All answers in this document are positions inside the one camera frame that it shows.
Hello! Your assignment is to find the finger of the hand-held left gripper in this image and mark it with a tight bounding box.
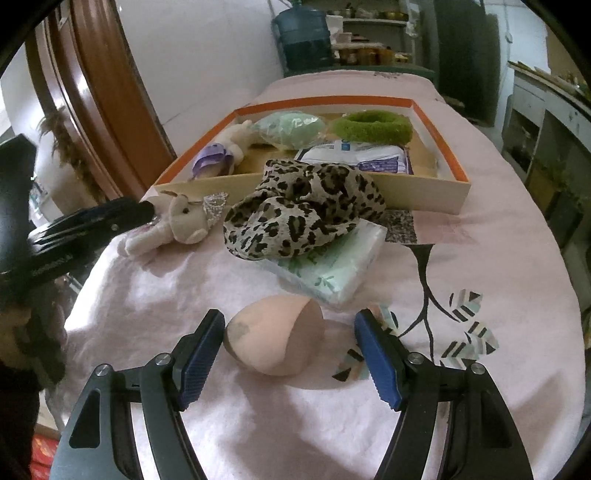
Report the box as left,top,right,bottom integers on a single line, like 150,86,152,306
47,198,151,230
27,204,156,260

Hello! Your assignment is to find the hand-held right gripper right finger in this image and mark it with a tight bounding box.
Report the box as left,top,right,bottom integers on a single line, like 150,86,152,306
353,308,539,480

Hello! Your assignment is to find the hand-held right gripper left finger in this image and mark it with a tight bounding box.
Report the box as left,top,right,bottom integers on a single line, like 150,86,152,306
48,309,227,480

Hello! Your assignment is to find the small teddy with silver dress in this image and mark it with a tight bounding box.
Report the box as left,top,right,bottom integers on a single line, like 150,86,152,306
121,191,230,256

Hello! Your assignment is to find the pink egg-shaped makeup sponge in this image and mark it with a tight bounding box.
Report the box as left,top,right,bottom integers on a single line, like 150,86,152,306
225,295,325,377

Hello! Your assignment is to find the mint white tissue pack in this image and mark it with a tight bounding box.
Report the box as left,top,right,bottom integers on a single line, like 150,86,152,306
265,217,387,309

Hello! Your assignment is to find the teddy with purple dress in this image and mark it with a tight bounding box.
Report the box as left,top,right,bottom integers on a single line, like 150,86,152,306
191,119,254,178

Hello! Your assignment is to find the leopard print cloth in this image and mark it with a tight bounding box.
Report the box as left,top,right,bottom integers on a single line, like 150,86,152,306
223,158,387,260

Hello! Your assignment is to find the shallow cardboard tray box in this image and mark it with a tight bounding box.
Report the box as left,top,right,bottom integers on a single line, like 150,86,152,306
152,96,472,215

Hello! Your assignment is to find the light green plastic bag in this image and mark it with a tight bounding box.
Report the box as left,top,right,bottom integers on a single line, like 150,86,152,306
252,112,326,149

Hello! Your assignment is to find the white blue printed packet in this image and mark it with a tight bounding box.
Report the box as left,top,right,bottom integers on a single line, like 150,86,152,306
294,142,415,176

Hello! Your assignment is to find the green fuzzy ring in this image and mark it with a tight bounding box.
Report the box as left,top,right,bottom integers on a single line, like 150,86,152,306
329,111,413,145

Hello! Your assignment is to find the person's left forearm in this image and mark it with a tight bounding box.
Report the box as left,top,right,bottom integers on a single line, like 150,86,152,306
0,279,68,462

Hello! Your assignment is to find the person's left hand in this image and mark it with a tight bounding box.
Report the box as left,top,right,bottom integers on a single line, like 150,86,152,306
0,305,32,358

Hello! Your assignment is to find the dried brown garland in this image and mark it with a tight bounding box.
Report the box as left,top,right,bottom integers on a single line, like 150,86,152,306
39,106,107,204

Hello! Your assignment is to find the blue water jug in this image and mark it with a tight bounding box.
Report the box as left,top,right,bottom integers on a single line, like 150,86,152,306
272,2,334,72

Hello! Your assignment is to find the row of amber jars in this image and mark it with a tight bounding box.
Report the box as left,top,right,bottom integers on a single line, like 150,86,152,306
339,44,411,65

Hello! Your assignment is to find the dark grey refrigerator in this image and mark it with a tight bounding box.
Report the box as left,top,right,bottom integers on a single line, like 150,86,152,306
434,0,502,125

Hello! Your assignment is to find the metal shelf rack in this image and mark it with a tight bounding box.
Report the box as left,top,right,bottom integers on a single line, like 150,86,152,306
323,4,426,68

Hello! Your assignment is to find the brown wooden door frame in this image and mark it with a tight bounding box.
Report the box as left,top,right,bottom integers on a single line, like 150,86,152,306
25,0,176,204

